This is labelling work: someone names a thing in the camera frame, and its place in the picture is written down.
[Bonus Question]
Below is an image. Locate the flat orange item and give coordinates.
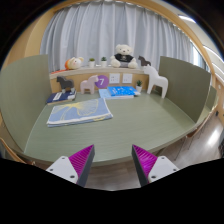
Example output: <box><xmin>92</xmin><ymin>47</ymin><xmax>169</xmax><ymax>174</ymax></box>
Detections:
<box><xmin>50</xmin><ymin>68</ymin><xmax>68</xmax><ymax>75</ymax></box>

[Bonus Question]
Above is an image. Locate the pink wooden horse figure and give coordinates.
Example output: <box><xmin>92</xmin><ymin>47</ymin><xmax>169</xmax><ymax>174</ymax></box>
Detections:
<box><xmin>79</xmin><ymin>74</ymin><xmax>100</xmax><ymax>95</ymax></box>

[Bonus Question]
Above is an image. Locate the grey wooden horse figure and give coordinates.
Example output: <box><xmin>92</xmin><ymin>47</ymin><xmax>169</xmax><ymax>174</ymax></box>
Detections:
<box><xmin>56</xmin><ymin>75</ymin><xmax>76</xmax><ymax>94</ymax></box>

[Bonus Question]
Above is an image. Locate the blue towel with yellow leaf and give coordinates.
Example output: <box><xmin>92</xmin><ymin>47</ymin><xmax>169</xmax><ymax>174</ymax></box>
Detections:
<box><xmin>46</xmin><ymin>97</ymin><xmax>114</xmax><ymax>128</ymax></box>

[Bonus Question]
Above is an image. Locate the wooden chair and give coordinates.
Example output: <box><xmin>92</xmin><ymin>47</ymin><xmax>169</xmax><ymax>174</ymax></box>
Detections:
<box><xmin>0</xmin><ymin>137</ymin><xmax>36</xmax><ymax>167</ymax></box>

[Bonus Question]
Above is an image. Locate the green partition panel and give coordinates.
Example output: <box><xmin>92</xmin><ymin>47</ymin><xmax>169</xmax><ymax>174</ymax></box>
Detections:
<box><xmin>0</xmin><ymin>54</ymin><xmax>53</xmax><ymax>153</ymax></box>
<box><xmin>158</xmin><ymin>55</ymin><xmax>214</xmax><ymax>124</ymax></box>

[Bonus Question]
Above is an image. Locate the wooden ledge shelf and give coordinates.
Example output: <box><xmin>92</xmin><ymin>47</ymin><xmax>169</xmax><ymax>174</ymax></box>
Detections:
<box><xmin>49</xmin><ymin>65</ymin><xmax>149</xmax><ymax>94</ymax></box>

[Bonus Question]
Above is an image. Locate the grey-white curtain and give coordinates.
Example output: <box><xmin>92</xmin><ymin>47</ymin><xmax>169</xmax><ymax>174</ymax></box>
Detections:
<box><xmin>39</xmin><ymin>1</ymin><xmax>201</xmax><ymax>73</ymax></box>

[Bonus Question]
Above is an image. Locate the white and orange plush toy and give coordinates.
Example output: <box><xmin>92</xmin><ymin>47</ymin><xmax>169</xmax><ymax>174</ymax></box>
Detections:
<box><xmin>64</xmin><ymin>56</ymin><xmax>85</xmax><ymax>71</ymax></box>

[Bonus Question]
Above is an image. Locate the white wall socket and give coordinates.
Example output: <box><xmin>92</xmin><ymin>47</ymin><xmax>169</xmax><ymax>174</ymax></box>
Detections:
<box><xmin>121</xmin><ymin>73</ymin><xmax>134</xmax><ymax>84</ymax></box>
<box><xmin>109</xmin><ymin>72</ymin><xmax>121</xmax><ymax>84</ymax></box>

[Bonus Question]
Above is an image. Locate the white wooden horse figure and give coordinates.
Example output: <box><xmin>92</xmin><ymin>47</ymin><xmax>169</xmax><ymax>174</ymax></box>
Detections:
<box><xmin>142</xmin><ymin>64</ymin><xmax>169</xmax><ymax>99</ymax></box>

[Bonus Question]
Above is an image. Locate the ceiling light strip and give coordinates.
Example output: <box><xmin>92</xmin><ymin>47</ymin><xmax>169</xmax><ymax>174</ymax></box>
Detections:
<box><xmin>178</xmin><ymin>13</ymin><xmax>198</xmax><ymax>24</ymax></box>

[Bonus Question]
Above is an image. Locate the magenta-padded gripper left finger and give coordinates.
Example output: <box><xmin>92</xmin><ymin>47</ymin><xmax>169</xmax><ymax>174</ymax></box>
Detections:
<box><xmin>45</xmin><ymin>144</ymin><xmax>96</xmax><ymax>188</ymax></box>

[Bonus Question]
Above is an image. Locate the bright blue book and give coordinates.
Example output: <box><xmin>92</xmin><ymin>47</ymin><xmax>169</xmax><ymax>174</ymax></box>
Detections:
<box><xmin>107</xmin><ymin>85</ymin><xmax>138</xmax><ymax>98</ymax></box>

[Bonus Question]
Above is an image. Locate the dark blue book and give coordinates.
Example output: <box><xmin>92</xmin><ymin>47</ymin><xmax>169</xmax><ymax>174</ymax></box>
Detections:
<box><xmin>45</xmin><ymin>90</ymin><xmax>77</xmax><ymax>105</ymax></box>

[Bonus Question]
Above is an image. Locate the small dark brown horse figure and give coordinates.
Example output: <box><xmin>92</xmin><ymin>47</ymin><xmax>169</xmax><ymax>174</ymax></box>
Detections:
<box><xmin>137</xmin><ymin>55</ymin><xmax>152</xmax><ymax>67</ymax></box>

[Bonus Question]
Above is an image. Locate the cream teddy bear, black shirt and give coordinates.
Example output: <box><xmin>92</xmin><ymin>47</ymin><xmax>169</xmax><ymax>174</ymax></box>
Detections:
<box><xmin>109</xmin><ymin>43</ymin><xmax>139</xmax><ymax>69</ymax></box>

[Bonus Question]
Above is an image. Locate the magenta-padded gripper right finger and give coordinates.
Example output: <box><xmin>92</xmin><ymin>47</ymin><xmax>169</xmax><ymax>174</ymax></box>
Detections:
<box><xmin>131</xmin><ymin>144</ymin><xmax>181</xmax><ymax>187</ymax></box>

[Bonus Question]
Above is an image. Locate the purple round number disc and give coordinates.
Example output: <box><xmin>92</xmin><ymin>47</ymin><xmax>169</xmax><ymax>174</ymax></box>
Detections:
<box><xmin>94</xmin><ymin>74</ymin><xmax>110</xmax><ymax>90</ymax></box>

